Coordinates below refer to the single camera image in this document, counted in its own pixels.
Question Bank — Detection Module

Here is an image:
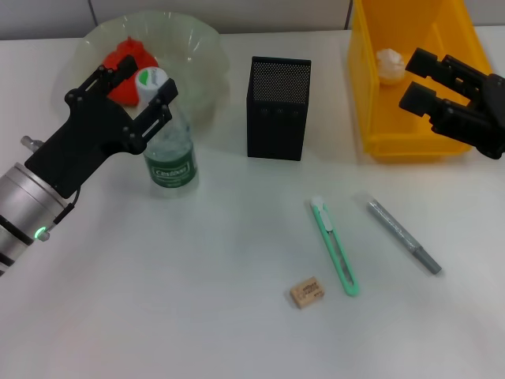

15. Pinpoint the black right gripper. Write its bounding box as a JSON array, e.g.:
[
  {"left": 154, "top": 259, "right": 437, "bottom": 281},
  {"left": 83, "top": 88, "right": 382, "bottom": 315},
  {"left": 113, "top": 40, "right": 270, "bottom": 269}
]
[{"left": 398, "top": 47, "right": 505, "bottom": 161}]

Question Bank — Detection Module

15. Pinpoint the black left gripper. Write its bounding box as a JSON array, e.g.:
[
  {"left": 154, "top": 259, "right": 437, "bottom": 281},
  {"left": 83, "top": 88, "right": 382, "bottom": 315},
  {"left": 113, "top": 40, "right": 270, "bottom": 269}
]
[{"left": 25, "top": 54, "right": 178, "bottom": 198}]

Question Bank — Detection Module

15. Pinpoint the red-orange toy orange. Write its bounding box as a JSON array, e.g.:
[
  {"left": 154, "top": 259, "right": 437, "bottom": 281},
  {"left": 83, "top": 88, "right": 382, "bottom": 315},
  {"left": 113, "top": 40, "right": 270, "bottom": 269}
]
[{"left": 103, "top": 36, "right": 159, "bottom": 107}]

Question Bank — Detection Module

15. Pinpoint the white paper ball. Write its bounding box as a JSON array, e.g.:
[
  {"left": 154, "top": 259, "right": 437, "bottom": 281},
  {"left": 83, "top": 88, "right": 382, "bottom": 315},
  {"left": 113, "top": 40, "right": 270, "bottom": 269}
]
[{"left": 376, "top": 49, "right": 406, "bottom": 84}]

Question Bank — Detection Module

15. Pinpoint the clear water bottle green label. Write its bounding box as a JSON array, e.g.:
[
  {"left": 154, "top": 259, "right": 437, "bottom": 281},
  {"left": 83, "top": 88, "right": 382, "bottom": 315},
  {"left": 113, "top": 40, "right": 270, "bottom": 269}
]
[{"left": 135, "top": 67, "right": 200, "bottom": 189}]

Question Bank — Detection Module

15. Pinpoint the grey marker pen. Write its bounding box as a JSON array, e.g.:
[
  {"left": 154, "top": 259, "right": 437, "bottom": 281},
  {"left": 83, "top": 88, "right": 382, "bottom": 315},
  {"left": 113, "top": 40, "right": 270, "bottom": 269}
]
[{"left": 365, "top": 198, "right": 442, "bottom": 276}]

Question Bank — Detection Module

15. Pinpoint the mint green utility knife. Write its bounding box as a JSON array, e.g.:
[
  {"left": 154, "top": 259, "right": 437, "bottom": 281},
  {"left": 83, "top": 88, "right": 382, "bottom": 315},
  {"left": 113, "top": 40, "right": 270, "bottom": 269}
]
[{"left": 309, "top": 197, "right": 361, "bottom": 297}]

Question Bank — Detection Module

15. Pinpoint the small tan eraser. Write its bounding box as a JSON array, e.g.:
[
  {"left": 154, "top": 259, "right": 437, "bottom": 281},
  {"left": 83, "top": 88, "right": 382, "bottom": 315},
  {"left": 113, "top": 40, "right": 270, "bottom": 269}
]
[{"left": 289, "top": 276, "right": 327, "bottom": 311}]

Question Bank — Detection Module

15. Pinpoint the pale green glass fruit bowl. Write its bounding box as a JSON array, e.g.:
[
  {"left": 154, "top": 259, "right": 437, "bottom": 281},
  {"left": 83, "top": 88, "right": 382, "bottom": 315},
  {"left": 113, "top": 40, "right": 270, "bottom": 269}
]
[{"left": 74, "top": 10, "right": 232, "bottom": 131}]

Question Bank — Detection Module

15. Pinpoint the black mesh pen holder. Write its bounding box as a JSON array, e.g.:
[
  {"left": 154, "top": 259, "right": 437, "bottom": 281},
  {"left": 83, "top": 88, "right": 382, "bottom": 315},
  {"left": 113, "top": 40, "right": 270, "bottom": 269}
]
[{"left": 246, "top": 55, "right": 312, "bottom": 162}]

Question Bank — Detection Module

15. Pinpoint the yellow plastic bin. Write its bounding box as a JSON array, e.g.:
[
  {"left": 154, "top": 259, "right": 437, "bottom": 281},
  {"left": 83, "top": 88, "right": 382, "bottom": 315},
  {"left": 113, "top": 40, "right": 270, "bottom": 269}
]
[{"left": 346, "top": 0, "right": 486, "bottom": 163}]

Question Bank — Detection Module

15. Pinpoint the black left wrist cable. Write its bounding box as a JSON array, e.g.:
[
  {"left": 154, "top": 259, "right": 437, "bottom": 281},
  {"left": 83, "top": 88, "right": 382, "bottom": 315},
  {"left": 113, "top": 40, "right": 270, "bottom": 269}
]
[{"left": 49, "top": 187, "right": 82, "bottom": 232}]

